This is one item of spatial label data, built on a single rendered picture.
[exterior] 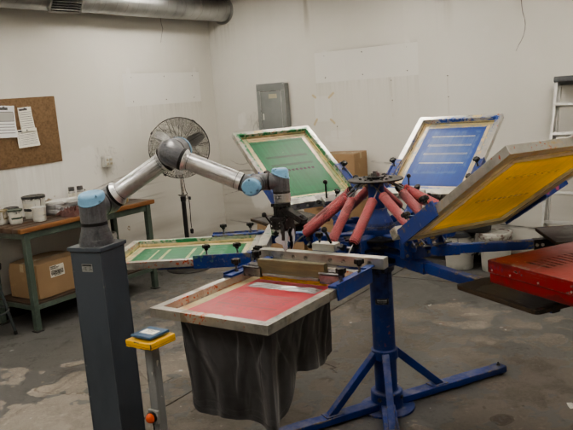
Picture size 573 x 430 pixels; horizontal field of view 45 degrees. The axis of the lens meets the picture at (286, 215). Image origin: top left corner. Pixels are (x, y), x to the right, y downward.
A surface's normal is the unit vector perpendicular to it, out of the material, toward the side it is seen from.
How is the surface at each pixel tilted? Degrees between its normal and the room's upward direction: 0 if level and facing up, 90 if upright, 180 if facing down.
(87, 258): 90
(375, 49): 90
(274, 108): 90
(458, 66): 90
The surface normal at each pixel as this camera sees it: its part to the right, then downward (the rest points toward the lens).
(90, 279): -0.40, 0.18
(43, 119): 0.83, 0.04
